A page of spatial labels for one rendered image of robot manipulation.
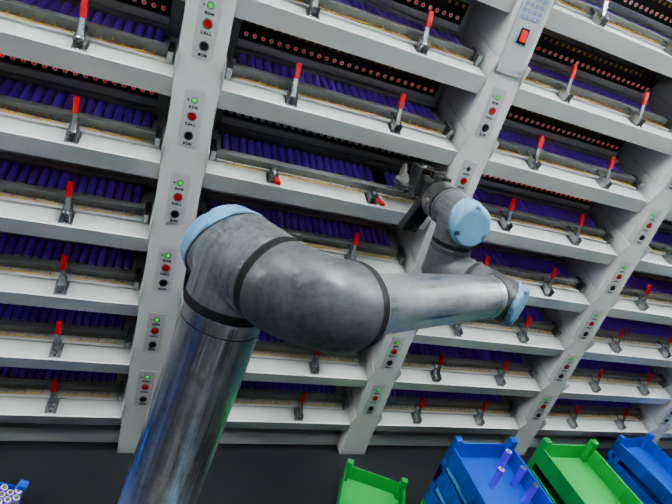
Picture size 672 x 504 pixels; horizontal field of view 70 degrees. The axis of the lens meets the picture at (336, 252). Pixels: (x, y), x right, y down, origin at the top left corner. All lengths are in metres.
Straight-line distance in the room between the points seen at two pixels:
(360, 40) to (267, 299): 0.75
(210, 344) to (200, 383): 0.06
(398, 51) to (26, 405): 1.31
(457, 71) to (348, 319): 0.83
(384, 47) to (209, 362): 0.80
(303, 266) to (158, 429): 0.32
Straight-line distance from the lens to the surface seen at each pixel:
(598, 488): 1.70
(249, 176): 1.18
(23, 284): 1.36
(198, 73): 1.11
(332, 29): 1.14
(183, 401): 0.69
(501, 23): 1.33
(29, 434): 1.67
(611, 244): 1.82
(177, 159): 1.15
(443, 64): 1.24
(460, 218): 1.01
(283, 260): 0.54
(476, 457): 1.51
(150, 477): 0.77
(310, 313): 0.53
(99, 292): 1.34
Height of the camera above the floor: 1.22
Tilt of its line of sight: 22 degrees down
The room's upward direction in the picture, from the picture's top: 18 degrees clockwise
